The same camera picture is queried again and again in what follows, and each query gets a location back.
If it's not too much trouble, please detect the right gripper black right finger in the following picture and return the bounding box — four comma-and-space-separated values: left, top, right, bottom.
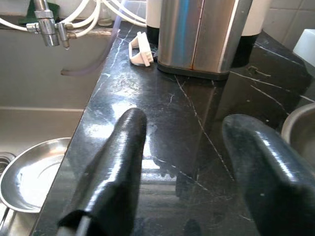
221, 114, 315, 236

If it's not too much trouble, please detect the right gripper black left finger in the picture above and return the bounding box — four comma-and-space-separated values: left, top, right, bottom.
58, 107, 148, 236

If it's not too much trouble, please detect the stainless steel plate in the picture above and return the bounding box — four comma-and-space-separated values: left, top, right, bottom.
0, 137, 72, 213

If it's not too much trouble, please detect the stainless steel bowl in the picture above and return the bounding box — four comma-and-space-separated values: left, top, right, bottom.
281, 102, 315, 163

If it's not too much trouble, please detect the stainless steel sink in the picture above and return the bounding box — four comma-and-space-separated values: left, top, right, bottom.
0, 14, 121, 236

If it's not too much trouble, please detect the small white plastic clip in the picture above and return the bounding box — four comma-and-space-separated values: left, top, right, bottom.
128, 31, 155, 67

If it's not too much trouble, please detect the white countertop appliance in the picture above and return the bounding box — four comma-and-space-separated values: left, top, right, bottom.
292, 29, 315, 63

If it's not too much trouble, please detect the stainless steel knife block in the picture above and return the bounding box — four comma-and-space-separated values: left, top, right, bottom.
157, 0, 253, 81

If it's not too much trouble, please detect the small clear glass jar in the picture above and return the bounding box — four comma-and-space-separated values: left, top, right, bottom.
97, 7, 112, 27

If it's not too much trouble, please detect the chrome flexible filter tap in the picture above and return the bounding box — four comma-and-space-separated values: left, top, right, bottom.
26, 0, 76, 50

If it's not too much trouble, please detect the green scouring sponge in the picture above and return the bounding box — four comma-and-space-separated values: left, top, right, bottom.
18, 0, 60, 25

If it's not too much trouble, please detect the clear flexible hose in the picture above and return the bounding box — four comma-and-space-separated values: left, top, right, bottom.
61, 18, 124, 77

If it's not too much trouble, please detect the white water hose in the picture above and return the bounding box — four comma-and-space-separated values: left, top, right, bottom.
0, 17, 29, 32
102, 0, 148, 28
59, 0, 102, 37

